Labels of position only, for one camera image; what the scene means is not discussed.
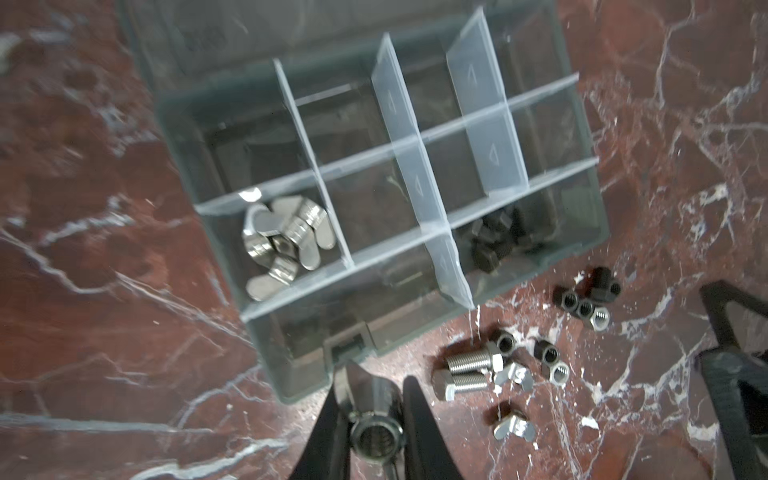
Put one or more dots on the black bolt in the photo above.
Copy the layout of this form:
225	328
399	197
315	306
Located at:
604	288

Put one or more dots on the silver hex nut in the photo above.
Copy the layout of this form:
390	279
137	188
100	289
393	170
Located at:
559	374
600	318

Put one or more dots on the silver hex nut upper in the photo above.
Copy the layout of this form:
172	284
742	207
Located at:
600	318

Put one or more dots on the grey compartment organizer box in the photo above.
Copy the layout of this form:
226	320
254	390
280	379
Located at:
393	136

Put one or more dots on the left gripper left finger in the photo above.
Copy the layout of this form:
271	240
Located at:
327	453

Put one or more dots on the silver hex bolt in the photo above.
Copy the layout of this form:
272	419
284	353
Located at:
447	385
489	357

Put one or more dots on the silver wing nut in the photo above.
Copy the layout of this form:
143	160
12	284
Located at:
260	225
516	373
515	424

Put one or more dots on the silver hex bolt lower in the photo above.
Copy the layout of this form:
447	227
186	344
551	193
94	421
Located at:
447	385

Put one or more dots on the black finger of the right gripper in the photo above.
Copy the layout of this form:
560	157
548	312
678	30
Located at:
737	385
738	318

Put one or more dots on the black hex nut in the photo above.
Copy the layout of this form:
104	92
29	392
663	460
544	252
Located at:
546	352

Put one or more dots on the silver eye nut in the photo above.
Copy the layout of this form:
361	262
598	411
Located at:
373	406

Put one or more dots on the silver hex bolt upper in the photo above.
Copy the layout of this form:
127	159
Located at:
489	357

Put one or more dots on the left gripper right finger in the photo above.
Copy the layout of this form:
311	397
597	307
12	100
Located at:
426	455

